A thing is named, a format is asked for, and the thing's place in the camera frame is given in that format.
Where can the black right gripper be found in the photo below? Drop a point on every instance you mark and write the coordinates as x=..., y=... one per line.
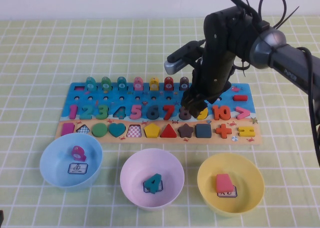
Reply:
x=215, y=75

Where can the yellow wooden number nine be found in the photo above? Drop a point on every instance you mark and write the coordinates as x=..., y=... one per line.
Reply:
x=203, y=117

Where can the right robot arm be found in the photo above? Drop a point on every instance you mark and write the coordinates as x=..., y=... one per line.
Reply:
x=287, y=62

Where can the brown fish piece number eight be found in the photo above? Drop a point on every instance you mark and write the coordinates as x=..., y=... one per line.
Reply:
x=184, y=84

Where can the dark blue wooden square piece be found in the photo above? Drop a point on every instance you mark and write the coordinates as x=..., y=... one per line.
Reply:
x=203, y=131

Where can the brown wooden star piece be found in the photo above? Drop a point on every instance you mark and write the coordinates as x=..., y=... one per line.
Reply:
x=179, y=131

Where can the red fish piece number seven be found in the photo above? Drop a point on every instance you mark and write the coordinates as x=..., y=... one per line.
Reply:
x=168, y=84

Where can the blue wooden puzzle board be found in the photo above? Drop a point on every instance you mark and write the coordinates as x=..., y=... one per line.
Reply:
x=161, y=99

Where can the red wooden triangle piece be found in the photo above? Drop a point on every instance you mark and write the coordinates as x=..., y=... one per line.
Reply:
x=162, y=132

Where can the yellow fish piece number six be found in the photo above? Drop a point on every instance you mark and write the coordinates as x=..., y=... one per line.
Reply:
x=154, y=84

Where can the yellow wooden pentagon piece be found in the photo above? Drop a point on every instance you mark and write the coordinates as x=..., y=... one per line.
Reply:
x=145, y=131

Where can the pink fish piece number five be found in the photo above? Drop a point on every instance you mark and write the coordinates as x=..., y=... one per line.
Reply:
x=138, y=84

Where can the teal fish piece number four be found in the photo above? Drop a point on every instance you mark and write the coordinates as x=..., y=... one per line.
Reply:
x=122, y=84

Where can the pink wooden trapezoid piece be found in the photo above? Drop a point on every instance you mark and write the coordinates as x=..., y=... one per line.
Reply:
x=224, y=183

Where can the light pink plastic bowl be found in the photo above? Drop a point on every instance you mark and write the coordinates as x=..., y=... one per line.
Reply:
x=135, y=168

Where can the teal wooden heart piece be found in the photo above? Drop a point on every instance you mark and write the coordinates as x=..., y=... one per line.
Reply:
x=110, y=130

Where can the green fish piece number three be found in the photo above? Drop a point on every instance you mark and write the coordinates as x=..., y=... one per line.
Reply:
x=106, y=84

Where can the yellow plastic bowl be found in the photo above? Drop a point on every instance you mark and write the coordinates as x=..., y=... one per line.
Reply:
x=250, y=183

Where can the green wooden circle piece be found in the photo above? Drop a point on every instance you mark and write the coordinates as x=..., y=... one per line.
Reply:
x=92, y=130

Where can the teal fish piece number two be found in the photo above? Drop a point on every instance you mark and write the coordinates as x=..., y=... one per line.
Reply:
x=90, y=84

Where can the magenta wooden fish piece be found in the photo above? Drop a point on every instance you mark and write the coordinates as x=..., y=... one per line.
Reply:
x=78, y=152

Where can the magenta wooden rectangle piece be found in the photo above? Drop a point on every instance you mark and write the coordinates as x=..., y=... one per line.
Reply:
x=60, y=129

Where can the light blue plastic bowl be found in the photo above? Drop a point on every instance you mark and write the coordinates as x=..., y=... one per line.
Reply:
x=52, y=168

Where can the brown wooden number eight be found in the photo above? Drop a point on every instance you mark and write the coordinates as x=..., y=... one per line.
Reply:
x=184, y=115

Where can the orange wooden number ten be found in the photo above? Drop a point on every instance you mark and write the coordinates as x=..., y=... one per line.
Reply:
x=215, y=112

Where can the red wooden number seven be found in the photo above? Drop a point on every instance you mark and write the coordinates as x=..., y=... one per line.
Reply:
x=170, y=110

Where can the orange wooden plus sign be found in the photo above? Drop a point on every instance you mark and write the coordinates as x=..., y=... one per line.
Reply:
x=223, y=132

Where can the red wooden minus sign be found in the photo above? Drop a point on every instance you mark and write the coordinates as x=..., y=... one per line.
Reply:
x=240, y=98

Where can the dark blue wooden number six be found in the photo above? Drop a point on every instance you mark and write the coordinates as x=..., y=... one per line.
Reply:
x=149, y=114

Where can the yellow wooden equals sign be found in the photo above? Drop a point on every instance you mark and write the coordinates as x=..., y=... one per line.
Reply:
x=239, y=129

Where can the pink wooden greater-than sign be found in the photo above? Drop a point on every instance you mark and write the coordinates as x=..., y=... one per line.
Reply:
x=246, y=113

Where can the pink wooden number five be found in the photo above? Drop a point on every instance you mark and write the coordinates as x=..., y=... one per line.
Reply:
x=136, y=112

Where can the black zip tie under wrist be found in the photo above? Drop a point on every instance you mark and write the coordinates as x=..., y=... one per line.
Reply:
x=243, y=65

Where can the paper label under number four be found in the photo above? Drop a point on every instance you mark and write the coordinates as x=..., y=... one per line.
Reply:
x=161, y=187

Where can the teal wooden number four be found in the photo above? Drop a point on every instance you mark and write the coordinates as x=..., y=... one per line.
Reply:
x=152, y=184

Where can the green wooden number three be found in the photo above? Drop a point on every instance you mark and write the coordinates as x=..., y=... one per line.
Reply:
x=103, y=112

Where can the paper label under trapezoid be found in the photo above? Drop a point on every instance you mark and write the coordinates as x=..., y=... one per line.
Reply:
x=230, y=194

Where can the teal wooden number two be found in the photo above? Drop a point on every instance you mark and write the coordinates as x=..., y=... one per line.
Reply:
x=86, y=116

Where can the green checked tablecloth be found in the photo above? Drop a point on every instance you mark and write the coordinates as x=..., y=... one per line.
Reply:
x=100, y=50

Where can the black zip tie loop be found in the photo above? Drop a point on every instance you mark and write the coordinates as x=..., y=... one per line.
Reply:
x=261, y=2

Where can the magenta wooden number one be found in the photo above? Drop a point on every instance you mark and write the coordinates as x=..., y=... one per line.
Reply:
x=73, y=112

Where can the paper label with fish character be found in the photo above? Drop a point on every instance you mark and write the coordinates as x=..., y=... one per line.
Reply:
x=78, y=168

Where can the black object at table edge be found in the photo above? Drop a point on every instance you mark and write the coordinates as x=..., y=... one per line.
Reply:
x=1, y=219

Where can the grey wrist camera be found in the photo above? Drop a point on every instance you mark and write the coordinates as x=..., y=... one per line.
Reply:
x=180, y=60

